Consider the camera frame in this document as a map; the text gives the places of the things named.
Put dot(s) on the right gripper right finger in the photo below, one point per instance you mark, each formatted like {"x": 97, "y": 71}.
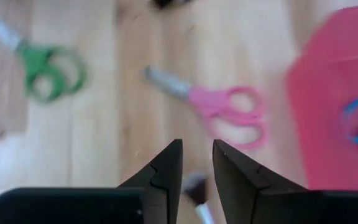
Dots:
{"x": 244, "y": 199}

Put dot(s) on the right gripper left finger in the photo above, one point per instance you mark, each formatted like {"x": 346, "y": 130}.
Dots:
{"x": 154, "y": 199}

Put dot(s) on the thick brush with silver ferrule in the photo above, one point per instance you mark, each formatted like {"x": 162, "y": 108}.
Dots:
{"x": 197, "y": 193}

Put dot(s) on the pink translucent plastic tray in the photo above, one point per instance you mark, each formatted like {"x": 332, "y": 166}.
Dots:
{"x": 328, "y": 93}

